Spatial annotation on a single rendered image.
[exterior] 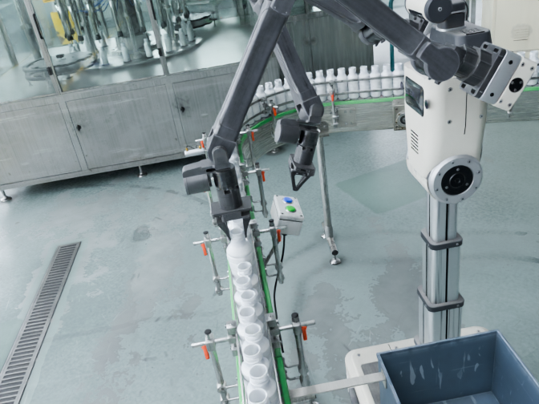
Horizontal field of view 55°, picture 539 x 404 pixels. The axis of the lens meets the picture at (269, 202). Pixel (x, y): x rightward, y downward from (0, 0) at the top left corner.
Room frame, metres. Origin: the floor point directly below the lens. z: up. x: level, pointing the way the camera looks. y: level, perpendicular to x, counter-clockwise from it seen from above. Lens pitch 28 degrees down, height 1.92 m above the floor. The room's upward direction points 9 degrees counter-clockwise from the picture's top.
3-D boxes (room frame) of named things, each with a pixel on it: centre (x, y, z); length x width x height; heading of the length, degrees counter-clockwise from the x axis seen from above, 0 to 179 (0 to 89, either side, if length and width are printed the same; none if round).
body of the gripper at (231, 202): (1.14, 0.10, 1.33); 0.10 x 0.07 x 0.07; 93
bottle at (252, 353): (0.79, 0.08, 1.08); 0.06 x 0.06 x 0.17
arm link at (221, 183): (1.14, 0.10, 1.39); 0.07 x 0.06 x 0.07; 93
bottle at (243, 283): (1.02, 0.09, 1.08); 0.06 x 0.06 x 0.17
